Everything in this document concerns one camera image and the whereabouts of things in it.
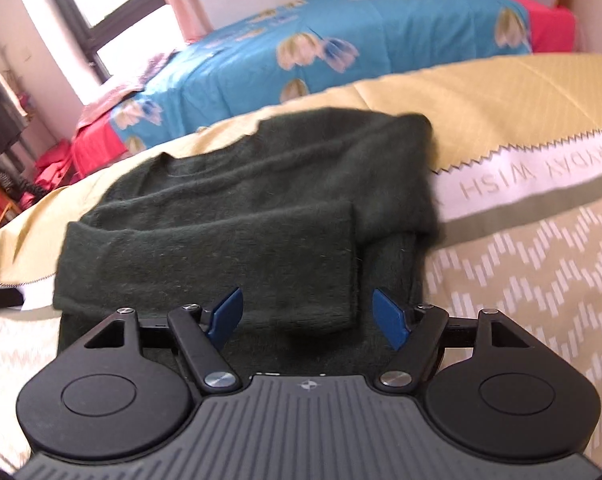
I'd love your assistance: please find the dark green knit sweater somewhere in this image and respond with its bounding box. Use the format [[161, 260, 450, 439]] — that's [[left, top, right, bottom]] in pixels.
[[53, 108, 439, 376]]

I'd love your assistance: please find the clothes rack with garments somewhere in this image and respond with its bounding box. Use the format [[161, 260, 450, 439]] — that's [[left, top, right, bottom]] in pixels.
[[0, 72, 34, 171]]

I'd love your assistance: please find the yellow patterned bed cover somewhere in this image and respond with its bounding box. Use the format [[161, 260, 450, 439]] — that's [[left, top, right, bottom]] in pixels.
[[0, 54, 602, 471]]

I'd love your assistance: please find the black framed window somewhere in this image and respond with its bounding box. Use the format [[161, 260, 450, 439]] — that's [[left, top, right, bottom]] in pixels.
[[34, 0, 169, 85]]

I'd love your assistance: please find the red bed sheet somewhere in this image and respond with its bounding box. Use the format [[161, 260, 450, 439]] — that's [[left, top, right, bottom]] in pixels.
[[70, 0, 578, 180]]

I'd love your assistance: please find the red clothes pile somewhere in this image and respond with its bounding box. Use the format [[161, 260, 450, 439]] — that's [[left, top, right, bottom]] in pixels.
[[19, 140, 81, 210]]

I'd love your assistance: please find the blue floral quilt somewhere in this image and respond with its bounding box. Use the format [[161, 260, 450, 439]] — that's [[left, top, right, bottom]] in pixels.
[[108, 0, 533, 157]]

